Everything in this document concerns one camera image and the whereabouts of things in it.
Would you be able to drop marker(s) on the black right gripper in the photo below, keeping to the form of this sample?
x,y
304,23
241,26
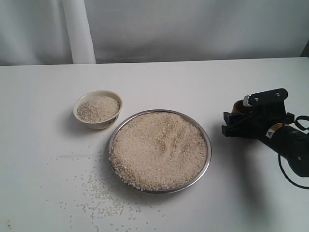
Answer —
x,y
263,122

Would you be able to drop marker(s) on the white rice grains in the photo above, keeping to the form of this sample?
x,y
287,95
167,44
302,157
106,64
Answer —
x,y
98,109

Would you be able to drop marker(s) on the rice pile in plate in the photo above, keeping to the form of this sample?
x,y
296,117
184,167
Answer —
x,y
159,149

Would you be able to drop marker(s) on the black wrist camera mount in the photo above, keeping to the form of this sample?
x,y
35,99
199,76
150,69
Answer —
x,y
265,98

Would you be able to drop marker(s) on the white backdrop curtain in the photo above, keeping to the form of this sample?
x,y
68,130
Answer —
x,y
37,32

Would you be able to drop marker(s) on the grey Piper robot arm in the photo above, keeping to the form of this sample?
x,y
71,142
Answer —
x,y
293,145

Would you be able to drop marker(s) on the small cream ceramic bowl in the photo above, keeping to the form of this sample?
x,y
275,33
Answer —
x,y
103,124

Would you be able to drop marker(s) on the round metal rice plate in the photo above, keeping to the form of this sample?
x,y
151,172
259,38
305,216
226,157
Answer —
x,y
169,189

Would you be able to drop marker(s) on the spilled rice grains on table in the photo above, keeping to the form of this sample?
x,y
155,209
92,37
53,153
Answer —
x,y
89,198

